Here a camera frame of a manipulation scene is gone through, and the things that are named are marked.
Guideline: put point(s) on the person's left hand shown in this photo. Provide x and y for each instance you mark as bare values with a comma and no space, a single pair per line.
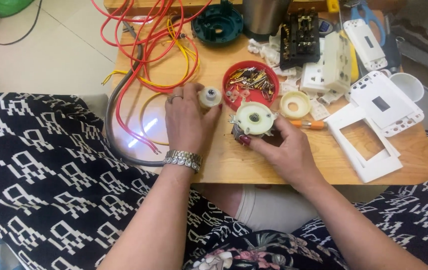
185,123

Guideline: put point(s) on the person's right hand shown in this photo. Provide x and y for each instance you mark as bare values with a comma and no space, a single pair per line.
289,153

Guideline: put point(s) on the small cream round plastic cap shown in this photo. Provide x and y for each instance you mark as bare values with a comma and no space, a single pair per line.
211,96

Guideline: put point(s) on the cream geared motor assembly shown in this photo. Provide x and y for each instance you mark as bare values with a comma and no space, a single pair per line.
253,119

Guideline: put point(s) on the silver metal wristwatch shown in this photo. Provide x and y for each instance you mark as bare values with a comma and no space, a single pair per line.
182,159

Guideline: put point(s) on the white shorts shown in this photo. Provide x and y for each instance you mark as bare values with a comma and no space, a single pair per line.
274,208

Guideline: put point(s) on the red round plastic lid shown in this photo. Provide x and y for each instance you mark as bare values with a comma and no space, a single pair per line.
253,98

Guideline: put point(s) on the pile of brass metal terminals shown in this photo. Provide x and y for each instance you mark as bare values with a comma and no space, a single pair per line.
251,80

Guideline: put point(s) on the white small socket module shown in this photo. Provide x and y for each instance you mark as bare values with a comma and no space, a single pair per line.
313,78

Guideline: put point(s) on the heap of white plastic fragments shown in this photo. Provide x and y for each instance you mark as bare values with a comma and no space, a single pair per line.
274,56

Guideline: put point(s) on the floral dark garment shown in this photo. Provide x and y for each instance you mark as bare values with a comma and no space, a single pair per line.
259,251

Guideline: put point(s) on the dark green round plastic housing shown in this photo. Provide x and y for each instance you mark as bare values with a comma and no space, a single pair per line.
217,26

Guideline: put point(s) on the white multi socket module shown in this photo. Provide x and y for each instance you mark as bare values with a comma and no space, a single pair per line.
336,62

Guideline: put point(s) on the white faceplate with black window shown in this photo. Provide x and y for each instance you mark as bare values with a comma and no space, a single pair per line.
382,105

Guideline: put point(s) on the stainless steel cylinder pot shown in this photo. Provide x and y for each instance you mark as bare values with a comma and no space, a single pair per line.
264,17

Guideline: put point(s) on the white plastic cup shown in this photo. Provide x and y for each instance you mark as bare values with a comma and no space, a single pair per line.
408,86

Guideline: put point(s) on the black hand tool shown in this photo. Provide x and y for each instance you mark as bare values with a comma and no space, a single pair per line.
393,54

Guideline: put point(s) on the black white patterned garment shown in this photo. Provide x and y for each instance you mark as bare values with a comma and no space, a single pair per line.
41,168

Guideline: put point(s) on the green plastic container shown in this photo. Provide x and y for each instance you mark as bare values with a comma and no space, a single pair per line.
4,6

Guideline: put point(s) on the white rectangular plastic frame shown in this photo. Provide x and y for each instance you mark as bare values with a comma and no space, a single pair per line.
377,167

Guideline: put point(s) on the black electrical switch block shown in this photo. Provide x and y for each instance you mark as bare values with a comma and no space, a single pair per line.
299,41

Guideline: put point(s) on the white switch plate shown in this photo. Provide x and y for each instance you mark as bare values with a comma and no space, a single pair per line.
365,43

